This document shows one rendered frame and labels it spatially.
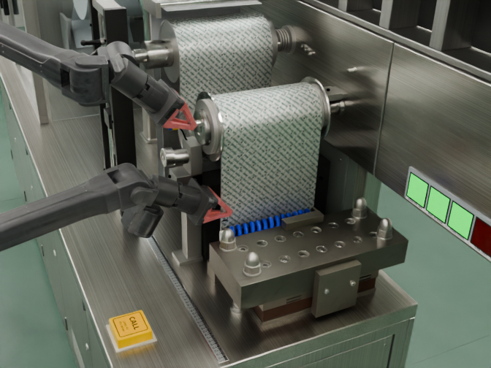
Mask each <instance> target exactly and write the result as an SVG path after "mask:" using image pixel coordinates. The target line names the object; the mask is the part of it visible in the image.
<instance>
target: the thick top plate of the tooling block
mask: <svg viewBox="0 0 491 368"><path fill-rule="evenodd" d="M352 210H353V208H352V209H349V210H344V211H340V212H334V213H331V214H328V215H324V220H323V222H321V223H315V224H311V225H308V226H303V227H299V228H296V229H291V230H288V231H286V230H285V229H284V227H283V226H277V227H274V228H271V229H265V230H261V231H256V232H253V233H250V234H244V235H240V236H237V237H235V244H236V246H237V248H236V250H234V251H232V252H224V251H222V250H220V249H219V245H220V244H221V242H220V241H216V242H211V243H210V268H211V269H212V270H213V272H214V273H215V274H216V276H217V278H218V279H219V280H220V282H221V283H222V285H223V286H224V287H225V289H226V290H227V292H228V293H229V295H230V296H231V297H232V299H233V301H234V302H235V304H236V305H237V306H238V308H239V309H240V310H246V309H248V308H251V307H255V306H259V305H261V304H266V303H268V302H273V301H275V300H279V299H283V298H286V297H288V296H293V295H296V294H300V293H303V292H306V291H310V290H313V285H314V278H315V271H316V270H317V269H322V268H325V267H330V266H333V265H336V264H340V263H343V262H346V261H351V260H354V259H357V260H358V261H359V262H360V263H361V264H362V266H361V271H360V275H365V274H367V273H370V272H375V271H378V270H380V269H385V268H387V267H392V266H394V265H398V264H402V263H404V262H405V259H406V251H407V247H408V239H406V238H405V237H404V236H403V235H402V234H401V233H399V232H398V231H397V230H396V229H394V228H393V227H392V236H393V237H392V239H391V240H387V241H384V240H381V239H378V238H377V237H376V232H377V229H378V226H379V224H380V222H381V220H382V218H381V217H380V216H378V215H377V214H376V213H375V212H374V211H372V210H371V209H370V208H369V207H368V206H367V214H368V215H367V217H366V218H363V219H358V218H354V217H353V216H352V215H351V212H352ZM250 252H255V253H257V254H258V256H259V261H260V269H261V271H262V272H261V274H260V275H259V276H257V277H248V276H246V275H244V274H243V268H244V266H245V260H246V256H247V255H248V254H249V253H250Z"/></svg>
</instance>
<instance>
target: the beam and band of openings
mask: <svg viewBox="0 0 491 368"><path fill-rule="evenodd" d="M303 1H305V2H308V3H309V4H312V5H314V6H316V7H319V8H321V9H324V10H326V11H328V12H331V13H332V14H335V15H337V16H340V17H342V18H345V19H347V20H350V21H351V22H353V23H356V24H358V25H360V26H363V27H365V28H368V29H370V30H372V31H374V32H377V33H379V34H381V35H384V36H386V37H389V38H390V39H393V40H395V41H397V42H400V43H402V44H404V45H407V46H409V47H412V48H413V49H416V50H418V51H421V52H423V53H425V54H428V55H430V56H432V57H434V58H437V59H439V60H441V61H444V62H446V63H448V64H451V65H452V66H456V67H457V68H460V69H462V70H465V71H467V72H470V73H471V74H474V75H476V76H478V77H481V78H483V79H485V80H488V81H490V82H491V0H303ZM379 11H380V12H379ZM421 27H422V28H421ZM427 29H428V30H427ZM478 49H479V50H478ZM482 50H483V51H482ZM484 51H485V52H484Z"/></svg>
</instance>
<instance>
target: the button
mask: <svg viewBox="0 0 491 368"><path fill-rule="evenodd" d="M109 323H110V329H111V332H112V333H113V336H114V339H115V342H116V344H117V346H118V348H119V349H120V348H125V347H127V346H130V345H134V344H137V343H140V342H144V341H147V340H152V339H153V333H152V329H151V327H150V325H149V323H148V321H147V319H146V317H145V315H144V313H143V311H142V310H138V311H136V312H132V313H128V314H125V315H120V316H117V317H114V318H110V319H109Z"/></svg>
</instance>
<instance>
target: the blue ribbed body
mask: <svg viewBox="0 0 491 368"><path fill-rule="evenodd" d="M307 212H310V210H309V209H308V208H305V209H304V212H303V210H299V211H298V213H297V212H296V211H294V212H293V213H292V214H291V213H290V212H288V213H287V214H286V215H284V214H281V215H280V217H278V216H277V215H275V216H274V220H273V218H272V217H269V218H268V219H267V220H266V219H265V218H263V219H262V224H261V222H260V221H259V220H256V221H255V225H254V222H252V221H250V222H249V223H248V225H247V223H243V225H242V228H241V226H240V225H239V224H237V225H236V230H235V228H234V226H230V227H229V228H230V229H231V230H233V232H234V234H235V237H237V236H240V235H244V234H250V233H253V232H256V231H261V230H262V229H263V230H265V229H271V228H274V227H277V226H281V219H282V218H288V217H292V216H295V215H300V214H303V213H307Z"/></svg>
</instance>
